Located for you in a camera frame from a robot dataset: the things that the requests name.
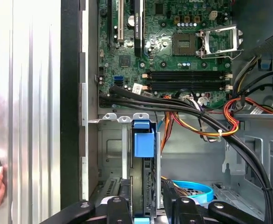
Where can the black expansion slot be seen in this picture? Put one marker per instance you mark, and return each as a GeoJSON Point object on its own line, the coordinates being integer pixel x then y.
{"type": "Point", "coordinates": [109, 23]}

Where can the white expansion slot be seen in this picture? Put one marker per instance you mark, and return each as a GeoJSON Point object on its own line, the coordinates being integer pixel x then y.
{"type": "Point", "coordinates": [120, 23]}

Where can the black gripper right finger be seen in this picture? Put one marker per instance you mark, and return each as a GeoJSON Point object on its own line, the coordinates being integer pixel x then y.
{"type": "Point", "coordinates": [185, 210]}

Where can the hard disk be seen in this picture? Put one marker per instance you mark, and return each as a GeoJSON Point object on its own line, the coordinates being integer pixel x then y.
{"type": "Point", "coordinates": [144, 144]}

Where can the black PC case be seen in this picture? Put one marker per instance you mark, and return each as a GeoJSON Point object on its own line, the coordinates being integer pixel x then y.
{"type": "Point", "coordinates": [69, 93]}

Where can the grey power supply unit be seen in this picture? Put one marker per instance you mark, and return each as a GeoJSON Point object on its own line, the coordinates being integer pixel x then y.
{"type": "Point", "coordinates": [255, 11]}

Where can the CPU socket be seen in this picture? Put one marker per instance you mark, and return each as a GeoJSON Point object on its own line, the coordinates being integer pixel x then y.
{"type": "Point", "coordinates": [184, 44]}

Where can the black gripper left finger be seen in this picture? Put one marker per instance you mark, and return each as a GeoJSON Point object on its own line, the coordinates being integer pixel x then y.
{"type": "Point", "coordinates": [118, 210]}

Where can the metal socket cover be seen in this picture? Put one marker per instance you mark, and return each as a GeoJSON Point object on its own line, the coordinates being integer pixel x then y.
{"type": "Point", "coordinates": [234, 38]}

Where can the locking lever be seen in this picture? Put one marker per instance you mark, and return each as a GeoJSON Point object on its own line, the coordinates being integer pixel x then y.
{"type": "Point", "coordinates": [218, 57]}

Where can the black graphics card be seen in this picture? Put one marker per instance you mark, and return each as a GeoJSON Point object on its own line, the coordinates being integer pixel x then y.
{"type": "Point", "coordinates": [138, 35]}

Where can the green motherboard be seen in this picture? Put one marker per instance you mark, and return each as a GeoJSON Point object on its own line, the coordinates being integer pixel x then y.
{"type": "Point", "coordinates": [164, 58]}

